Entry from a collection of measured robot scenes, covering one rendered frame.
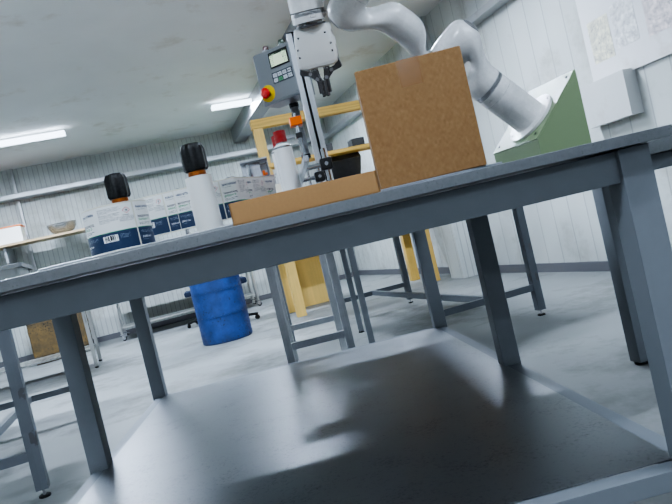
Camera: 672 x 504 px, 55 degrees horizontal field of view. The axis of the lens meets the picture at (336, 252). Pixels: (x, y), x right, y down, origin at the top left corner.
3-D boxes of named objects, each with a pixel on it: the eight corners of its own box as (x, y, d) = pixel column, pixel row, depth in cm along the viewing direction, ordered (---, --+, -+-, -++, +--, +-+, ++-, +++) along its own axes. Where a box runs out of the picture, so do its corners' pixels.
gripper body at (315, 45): (331, 15, 161) (341, 61, 164) (292, 25, 162) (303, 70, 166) (327, 15, 154) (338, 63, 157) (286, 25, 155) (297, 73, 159)
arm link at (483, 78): (476, 97, 226) (421, 56, 221) (512, 52, 218) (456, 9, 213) (479, 107, 216) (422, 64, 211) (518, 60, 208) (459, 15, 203)
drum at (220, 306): (250, 330, 682) (233, 258, 680) (256, 334, 632) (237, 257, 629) (202, 343, 670) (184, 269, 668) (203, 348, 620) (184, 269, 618)
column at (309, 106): (329, 220, 233) (285, 37, 231) (341, 217, 234) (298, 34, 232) (330, 219, 229) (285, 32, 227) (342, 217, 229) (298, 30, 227)
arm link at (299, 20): (328, 7, 160) (331, 19, 161) (294, 15, 162) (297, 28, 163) (323, 6, 153) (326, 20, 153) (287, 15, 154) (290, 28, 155)
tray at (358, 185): (244, 230, 140) (240, 212, 140) (361, 203, 142) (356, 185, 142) (233, 226, 111) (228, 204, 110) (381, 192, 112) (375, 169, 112)
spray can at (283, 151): (286, 207, 179) (269, 134, 179) (305, 203, 180) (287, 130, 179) (286, 206, 174) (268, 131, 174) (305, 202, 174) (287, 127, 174)
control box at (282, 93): (278, 108, 245) (267, 59, 244) (316, 94, 236) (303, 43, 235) (263, 107, 236) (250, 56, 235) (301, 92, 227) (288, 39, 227)
